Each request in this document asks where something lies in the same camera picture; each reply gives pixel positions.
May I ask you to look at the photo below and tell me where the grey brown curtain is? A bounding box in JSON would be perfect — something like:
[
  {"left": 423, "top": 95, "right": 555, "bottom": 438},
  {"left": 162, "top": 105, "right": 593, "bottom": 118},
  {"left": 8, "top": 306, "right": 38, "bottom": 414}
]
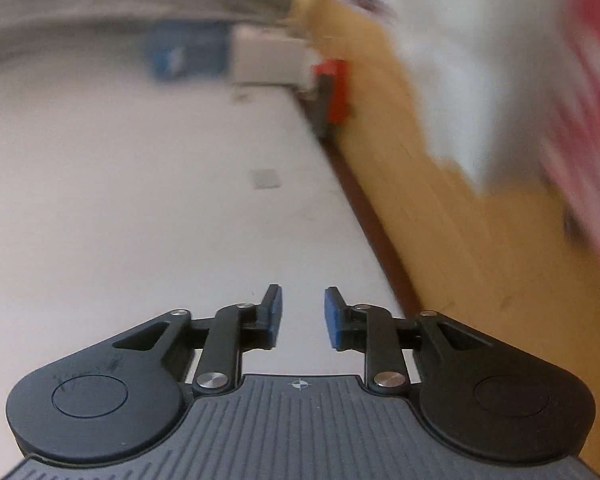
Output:
[{"left": 0, "top": 0, "right": 301, "bottom": 68}]

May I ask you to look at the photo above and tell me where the white printed sweatshirt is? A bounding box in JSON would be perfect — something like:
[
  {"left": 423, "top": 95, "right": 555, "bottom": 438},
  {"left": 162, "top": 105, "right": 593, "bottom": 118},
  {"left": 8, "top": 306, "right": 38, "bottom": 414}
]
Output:
[{"left": 380, "top": 0, "right": 581, "bottom": 196}]

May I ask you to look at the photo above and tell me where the red floor tool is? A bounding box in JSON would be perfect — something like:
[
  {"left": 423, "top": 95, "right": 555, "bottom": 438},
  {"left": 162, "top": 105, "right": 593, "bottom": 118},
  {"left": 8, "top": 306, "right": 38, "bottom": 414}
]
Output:
[{"left": 312, "top": 59, "right": 351, "bottom": 128}]

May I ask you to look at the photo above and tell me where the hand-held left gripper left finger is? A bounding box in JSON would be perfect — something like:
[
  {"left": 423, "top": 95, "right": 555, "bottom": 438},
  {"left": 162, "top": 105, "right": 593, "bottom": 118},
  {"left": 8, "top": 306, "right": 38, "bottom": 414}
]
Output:
[{"left": 112, "top": 284, "right": 285, "bottom": 397}]

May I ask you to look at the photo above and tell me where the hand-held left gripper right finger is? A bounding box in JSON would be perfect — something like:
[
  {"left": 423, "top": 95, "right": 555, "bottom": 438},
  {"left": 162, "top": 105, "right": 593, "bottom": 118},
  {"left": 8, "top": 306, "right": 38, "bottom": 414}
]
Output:
[{"left": 324, "top": 286, "right": 493, "bottom": 396}]

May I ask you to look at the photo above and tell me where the pink floral blanket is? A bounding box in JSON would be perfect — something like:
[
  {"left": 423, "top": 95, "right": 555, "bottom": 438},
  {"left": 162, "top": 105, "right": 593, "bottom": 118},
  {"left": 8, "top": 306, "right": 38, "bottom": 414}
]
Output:
[{"left": 545, "top": 0, "right": 600, "bottom": 281}]

